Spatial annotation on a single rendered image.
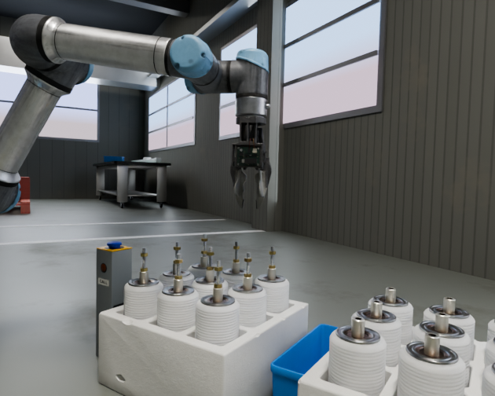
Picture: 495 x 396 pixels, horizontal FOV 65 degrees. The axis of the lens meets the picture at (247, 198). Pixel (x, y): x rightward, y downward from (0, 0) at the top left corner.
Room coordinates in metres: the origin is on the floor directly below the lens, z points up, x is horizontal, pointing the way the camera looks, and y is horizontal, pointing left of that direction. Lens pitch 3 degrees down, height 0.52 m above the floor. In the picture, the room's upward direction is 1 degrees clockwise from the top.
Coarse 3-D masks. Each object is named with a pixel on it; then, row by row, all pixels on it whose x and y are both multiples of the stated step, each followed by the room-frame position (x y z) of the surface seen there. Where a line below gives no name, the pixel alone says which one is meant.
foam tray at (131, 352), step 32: (128, 320) 0.90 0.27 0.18; (288, 320) 0.95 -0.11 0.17; (128, 352) 0.88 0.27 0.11; (160, 352) 0.82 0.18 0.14; (192, 352) 0.77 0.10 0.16; (224, 352) 0.74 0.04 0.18; (256, 352) 0.83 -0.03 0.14; (128, 384) 0.88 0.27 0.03; (160, 384) 0.82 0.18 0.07; (192, 384) 0.77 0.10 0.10; (224, 384) 0.73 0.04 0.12; (256, 384) 0.83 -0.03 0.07
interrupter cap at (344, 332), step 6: (336, 330) 0.68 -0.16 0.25; (342, 330) 0.68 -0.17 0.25; (348, 330) 0.68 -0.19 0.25; (366, 330) 0.68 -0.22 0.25; (372, 330) 0.68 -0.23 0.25; (342, 336) 0.65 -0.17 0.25; (348, 336) 0.65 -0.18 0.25; (366, 336) 0.66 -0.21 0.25; (372, 336) 0.65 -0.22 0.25; (378, 336) 0.65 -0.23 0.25; (348, 342) 0.64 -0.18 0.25; (354, 342) 0.63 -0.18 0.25; (360, 342) 0.63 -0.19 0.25; (366, 342) 0.63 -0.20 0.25; (372, 342) 0.63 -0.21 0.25
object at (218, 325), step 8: (200, 304) 0.81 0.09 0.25; (232, 304) 0.82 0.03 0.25; (200, 312) 0.80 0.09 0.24; (208, 312) 0.79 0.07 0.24; (216, 312) 0.79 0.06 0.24; (224, 312) 0.79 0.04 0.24; (232, 312) 0.80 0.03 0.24; (200, 320) 0.80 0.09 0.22; (208, 320) 0.79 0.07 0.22; (216, 320) 0.79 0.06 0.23; (224, 320) 0.79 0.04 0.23; (232, 320) 0.80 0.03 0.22; (200, 328) 0.80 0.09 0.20; (208, 328) 0.79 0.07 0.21; (216, 328) 0.79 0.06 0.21; (224, 328) 0.79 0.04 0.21; (232, 328) 0.80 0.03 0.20; (200, 336) 0.80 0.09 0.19; (208, 336) 0.79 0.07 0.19; (216, 336) 0.79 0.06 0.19; (224, 336) 0.79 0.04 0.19; (232, 336) 0.80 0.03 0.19; (216, 344) 0.79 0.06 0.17; (224, 344) 0.79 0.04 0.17
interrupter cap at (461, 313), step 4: (432, 308) 0.81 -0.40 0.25; (436, 308) 0.81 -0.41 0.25; (440, 308) 0.82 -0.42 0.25; (456, 308) 0.82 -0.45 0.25; (432, 312) 0.79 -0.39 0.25; (436, 312) 0.79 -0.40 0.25; (440, 312) 0.79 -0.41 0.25; (456, 312) 0.80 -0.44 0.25; (460, 312) 0.79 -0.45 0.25; (464, 312) 0.79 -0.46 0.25; (452, 316) 0.76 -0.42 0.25; (456, 316) 0.77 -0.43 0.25; (460, 316) 0.77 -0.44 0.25; (464, 316) 0.77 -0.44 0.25; (468, 316) 0.77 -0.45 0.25
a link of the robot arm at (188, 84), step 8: (224, 64) 0.90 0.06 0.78; (224, 72) 0.89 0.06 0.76; (184, 80) 0.91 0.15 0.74; (216, 80) 0.87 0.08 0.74; (224, 80) 0.89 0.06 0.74; (192, 88) 0.92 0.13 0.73; (200, 88) 0.89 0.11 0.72; (208, 88) 0.89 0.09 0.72; (216, 88) 0.91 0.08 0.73; (224, 88) 0.91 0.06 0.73
